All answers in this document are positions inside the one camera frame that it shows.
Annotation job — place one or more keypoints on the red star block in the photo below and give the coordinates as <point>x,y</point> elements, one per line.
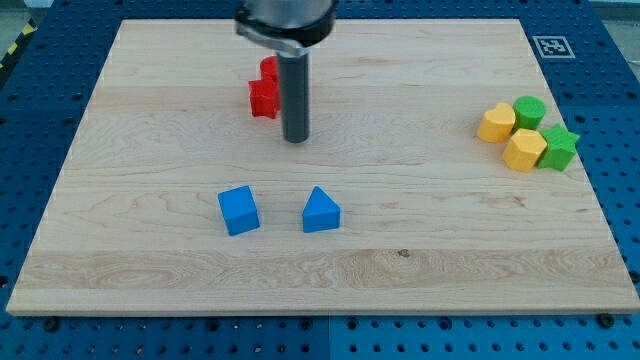
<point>264,98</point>

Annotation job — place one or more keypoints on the green star block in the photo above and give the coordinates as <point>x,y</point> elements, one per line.
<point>561,148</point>

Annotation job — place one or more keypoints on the blue triangle block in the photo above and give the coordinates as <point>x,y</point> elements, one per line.
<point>321,212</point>

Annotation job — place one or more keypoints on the blue cube block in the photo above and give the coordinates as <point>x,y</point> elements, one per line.
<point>239,210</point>

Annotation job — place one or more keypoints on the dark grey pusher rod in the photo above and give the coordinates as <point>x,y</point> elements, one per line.
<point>293,81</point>

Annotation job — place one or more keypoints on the wooden board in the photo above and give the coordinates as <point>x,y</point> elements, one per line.
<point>432,220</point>

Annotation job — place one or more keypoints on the red cylinder block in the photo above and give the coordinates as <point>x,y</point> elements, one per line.
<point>269,68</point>

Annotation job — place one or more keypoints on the yellow heart block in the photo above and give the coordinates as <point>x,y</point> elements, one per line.
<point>497,123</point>

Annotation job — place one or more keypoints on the yellow hexagon block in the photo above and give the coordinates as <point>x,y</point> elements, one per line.
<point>524,149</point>

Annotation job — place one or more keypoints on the green cylinder block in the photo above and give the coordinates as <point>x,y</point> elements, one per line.
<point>529,111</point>

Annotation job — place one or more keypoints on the white fiducial marker tag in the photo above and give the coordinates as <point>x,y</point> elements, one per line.
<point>553,47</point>

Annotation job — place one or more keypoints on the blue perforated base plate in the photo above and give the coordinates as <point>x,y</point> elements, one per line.
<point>54,74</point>

